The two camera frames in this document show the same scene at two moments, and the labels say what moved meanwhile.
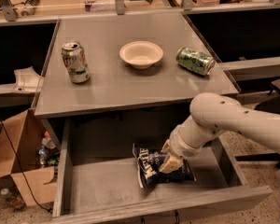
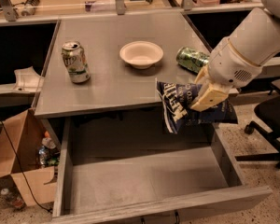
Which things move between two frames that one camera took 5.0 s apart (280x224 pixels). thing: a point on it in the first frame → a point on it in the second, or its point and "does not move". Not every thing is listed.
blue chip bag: [148, 163] → [175, 100]
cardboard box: [14, 153] does not move
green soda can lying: [196, 61] does not move
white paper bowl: [141, 54] does not move
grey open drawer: [97, 179] does not move
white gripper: [181, 147] → [231, 65]
